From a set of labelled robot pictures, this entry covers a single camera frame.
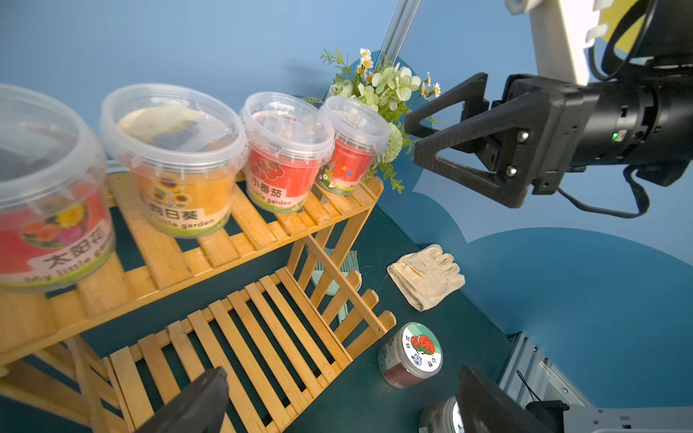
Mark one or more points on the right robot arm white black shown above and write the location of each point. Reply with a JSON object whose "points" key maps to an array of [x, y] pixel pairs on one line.
{"points": [[636, 114]]}

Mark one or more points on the large jar red strawberry lid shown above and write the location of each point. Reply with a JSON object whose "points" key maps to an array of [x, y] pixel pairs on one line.
{"points": [[412, 355]]}

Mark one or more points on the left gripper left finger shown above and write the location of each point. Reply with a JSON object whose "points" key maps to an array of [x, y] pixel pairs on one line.
{"points": [[200, 407]]}

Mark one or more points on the bamboo two-tier shelf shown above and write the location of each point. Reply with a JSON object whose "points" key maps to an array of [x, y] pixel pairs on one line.
{"points": [[278, 339]]}

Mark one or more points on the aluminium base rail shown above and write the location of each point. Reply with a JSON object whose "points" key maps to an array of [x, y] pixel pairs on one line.
{"points": [[536, 384]]}

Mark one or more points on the large jar purple flower lid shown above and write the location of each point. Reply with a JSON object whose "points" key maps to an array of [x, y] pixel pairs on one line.
{"points": [[444, 417]]}

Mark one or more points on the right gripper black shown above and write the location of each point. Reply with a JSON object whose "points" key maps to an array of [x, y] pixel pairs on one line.
{"points": [[522, 145]]}

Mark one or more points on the right aluminium frame post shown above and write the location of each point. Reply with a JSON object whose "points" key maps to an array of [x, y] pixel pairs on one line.
{"points": [[400, 25]]}

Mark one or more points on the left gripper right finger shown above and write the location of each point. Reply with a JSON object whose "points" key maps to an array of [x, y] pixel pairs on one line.
{"points": [[484, 407]]}

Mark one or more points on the small clear jar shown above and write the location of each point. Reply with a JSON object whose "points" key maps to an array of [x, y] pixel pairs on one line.
{"points": [[56, 228], [184, 149], [361, 135], [289, 141]]}

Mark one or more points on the white green artificial flowers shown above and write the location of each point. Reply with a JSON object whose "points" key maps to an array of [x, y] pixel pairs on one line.
{"points": [[388, 88]]}

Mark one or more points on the beige work gloves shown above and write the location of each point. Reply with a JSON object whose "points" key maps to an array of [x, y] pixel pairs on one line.
{"points": [[427, 277]]}

